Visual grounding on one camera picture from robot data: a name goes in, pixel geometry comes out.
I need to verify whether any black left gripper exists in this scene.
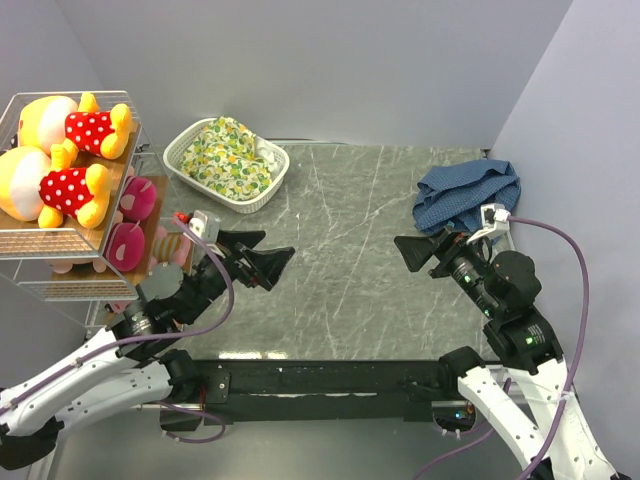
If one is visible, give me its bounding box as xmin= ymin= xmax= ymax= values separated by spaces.
xmin=179 ymin=228 xmax=295 ymax=324

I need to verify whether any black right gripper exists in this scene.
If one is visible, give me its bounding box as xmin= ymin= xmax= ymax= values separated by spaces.
xmin=392 ymin=221 xmax=499 ymax=315

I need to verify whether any pink pig plush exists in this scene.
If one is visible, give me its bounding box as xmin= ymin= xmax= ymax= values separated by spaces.
xmin=148 ymin=225 xmax=192 ymax=271
xmin=104 ymin=299 xmax=136 ymax=315

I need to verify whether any black-haired doll face-down plush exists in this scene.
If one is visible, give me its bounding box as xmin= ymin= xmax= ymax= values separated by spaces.
xmin=114 ymin=167 xmax=156 ymax=223

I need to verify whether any black-haired doll face-up plush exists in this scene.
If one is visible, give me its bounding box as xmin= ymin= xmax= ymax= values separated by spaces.
xmin=46 ymin=222 xmax=145 ymax=274

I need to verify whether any yellow bear plush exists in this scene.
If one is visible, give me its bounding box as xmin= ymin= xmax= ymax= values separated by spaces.
xmin=17 ymin=92 xmax=133 ymax=160
xmin=1 ymin=146 xmax=112 ymax=229

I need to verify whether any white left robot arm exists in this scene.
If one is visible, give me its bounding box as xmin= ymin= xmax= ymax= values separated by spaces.
xmin=1 ymin=231 xmax=295 ymax=470

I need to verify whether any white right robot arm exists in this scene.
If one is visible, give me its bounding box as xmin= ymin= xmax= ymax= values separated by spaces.
xmin=394 ymin=227 xmax=624 ymax=479

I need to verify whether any blue checked shirt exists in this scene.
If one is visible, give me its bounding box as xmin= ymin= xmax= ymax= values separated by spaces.
xmin=412 ymin=159 xmax=521 ymax=234

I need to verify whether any lemon print cloth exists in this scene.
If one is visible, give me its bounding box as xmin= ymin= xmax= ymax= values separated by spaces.
xmin=179 ymin=117 xmax=272 ymax=201

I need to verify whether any white perforated plastic basket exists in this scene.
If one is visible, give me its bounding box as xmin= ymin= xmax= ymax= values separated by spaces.
xmin=163 ymin=116 xmax=290 ymax=214

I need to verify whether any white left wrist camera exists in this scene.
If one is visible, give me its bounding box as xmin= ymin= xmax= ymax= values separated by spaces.
xmin=172 ymin=210 xmax=221 ymax=246

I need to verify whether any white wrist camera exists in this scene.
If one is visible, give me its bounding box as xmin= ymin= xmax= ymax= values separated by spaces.
xmin=467 ymin=203 xmax=510 ymax=244
xmin=172 ymin=210 xmax=221 ymax=246

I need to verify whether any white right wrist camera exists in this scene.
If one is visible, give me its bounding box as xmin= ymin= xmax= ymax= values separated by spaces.
xmin=467 ymin=203 xmax=510 ymax=244

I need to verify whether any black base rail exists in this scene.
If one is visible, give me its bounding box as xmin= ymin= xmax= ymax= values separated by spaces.
xmin=159 ymin=357 xmax=496 ymax=431

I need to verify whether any wire and wood shelf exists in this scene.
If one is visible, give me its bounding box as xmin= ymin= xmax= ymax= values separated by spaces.
xmin=0 ymin=90 xmax=194 ymax=339

